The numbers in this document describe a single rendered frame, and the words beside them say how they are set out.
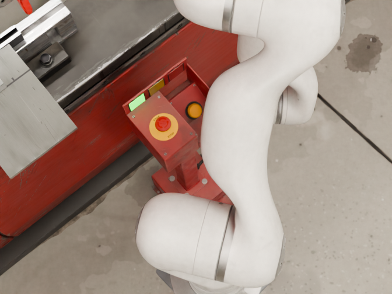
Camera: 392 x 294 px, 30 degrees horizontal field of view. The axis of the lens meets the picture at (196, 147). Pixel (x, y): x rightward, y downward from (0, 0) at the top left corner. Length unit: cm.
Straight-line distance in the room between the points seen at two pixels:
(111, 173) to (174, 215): 148
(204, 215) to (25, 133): 64
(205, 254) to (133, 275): 145
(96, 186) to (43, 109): 96
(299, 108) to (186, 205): 35
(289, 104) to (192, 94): 57
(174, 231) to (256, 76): 28
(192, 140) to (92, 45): 34
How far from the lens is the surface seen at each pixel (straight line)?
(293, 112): 137
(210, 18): 95
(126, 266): 255
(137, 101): 182
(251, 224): 106
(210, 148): 103
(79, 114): 191
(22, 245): 258
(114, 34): 183
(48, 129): 163
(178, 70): 184
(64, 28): 180
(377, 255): 258
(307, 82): 131
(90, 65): 180
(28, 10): 156
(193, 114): 189
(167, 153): 180
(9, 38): 174
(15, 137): 164
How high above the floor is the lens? 250
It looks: 72 degrees down
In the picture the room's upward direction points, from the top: 7 degrees counter-clockwise
